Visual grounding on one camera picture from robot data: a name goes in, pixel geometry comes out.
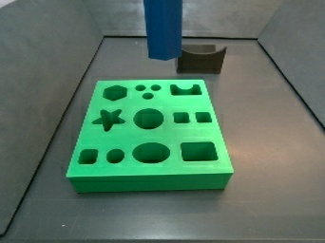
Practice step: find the green shape sorter block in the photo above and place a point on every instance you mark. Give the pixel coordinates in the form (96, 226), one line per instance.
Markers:
(150, 138)

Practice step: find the dark grey cradle block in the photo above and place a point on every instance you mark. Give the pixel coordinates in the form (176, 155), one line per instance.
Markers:
(201, 59)

